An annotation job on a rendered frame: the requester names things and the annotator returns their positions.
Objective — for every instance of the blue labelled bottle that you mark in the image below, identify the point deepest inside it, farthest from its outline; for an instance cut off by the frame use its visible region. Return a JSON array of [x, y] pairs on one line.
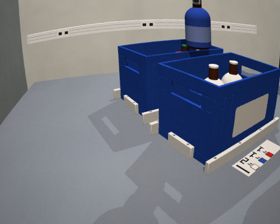
[[197, 28]]

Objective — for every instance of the blue plastic crate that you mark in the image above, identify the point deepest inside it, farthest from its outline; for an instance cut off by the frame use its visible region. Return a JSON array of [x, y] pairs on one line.
[[213, 118], [139, 78]]

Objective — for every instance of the white paper pick list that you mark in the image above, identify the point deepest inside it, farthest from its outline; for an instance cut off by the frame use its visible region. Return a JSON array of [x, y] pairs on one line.
[[257, 158]]

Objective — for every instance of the green bottle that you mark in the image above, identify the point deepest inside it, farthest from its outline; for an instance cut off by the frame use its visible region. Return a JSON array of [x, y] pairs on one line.
[[185, 48]]

